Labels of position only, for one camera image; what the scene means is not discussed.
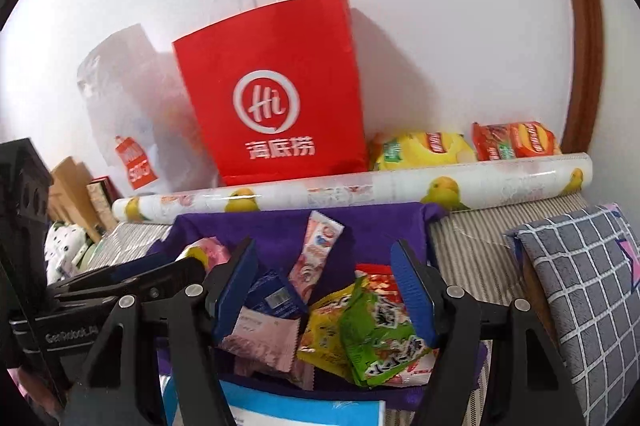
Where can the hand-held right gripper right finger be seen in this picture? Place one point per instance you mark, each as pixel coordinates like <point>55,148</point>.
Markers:
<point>415,293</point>

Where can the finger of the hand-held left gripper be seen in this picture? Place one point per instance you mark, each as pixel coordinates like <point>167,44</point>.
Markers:
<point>135,267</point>
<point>170,278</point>

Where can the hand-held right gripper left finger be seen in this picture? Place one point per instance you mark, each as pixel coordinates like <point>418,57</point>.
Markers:
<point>234,288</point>

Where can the red snack packet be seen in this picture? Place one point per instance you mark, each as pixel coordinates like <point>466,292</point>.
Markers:
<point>380,281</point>

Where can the pink green snack packet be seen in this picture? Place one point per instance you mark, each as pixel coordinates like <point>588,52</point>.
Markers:
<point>202,253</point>

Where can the blue snack packet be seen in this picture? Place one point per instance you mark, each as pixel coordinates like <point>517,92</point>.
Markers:
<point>275,296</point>

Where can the pale pink peach packet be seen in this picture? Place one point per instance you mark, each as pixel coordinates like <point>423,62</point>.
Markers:
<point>265,341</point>

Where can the purple fabric bag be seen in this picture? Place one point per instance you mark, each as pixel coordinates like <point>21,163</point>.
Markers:
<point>370,226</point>

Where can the red white long packet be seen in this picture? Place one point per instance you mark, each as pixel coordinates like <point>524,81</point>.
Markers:
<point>315,256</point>

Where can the yellow snack packet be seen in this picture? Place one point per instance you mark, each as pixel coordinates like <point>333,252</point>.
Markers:
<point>322,336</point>

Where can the blue tissue pack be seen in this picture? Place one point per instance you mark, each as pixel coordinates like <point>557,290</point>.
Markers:
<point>300,402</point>

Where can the white pillow with black dots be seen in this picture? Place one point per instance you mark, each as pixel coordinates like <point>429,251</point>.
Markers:
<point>62,246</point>

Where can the wooden headboard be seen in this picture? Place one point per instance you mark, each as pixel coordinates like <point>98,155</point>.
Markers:
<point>70,186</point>

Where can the patterned hardcover book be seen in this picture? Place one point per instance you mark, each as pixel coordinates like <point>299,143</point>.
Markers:
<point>102,201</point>

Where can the lemon print wallpaper roll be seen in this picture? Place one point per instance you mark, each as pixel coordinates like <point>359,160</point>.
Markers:
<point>350,192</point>

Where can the yellow chips bag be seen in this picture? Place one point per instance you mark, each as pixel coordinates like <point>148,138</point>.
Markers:
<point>415,151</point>

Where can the grey checked cloth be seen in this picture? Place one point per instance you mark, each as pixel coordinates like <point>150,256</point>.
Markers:
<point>575,281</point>

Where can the white plastic shopping bag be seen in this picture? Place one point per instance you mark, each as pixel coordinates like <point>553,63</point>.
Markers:
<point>150,106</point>

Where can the red chips bag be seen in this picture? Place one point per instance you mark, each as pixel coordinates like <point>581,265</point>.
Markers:
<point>515,141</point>

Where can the red paper bag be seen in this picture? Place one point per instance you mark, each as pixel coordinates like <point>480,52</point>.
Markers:
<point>280,56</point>

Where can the brown wooden door frame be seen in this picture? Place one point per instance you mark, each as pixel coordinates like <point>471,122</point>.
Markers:
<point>582,31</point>

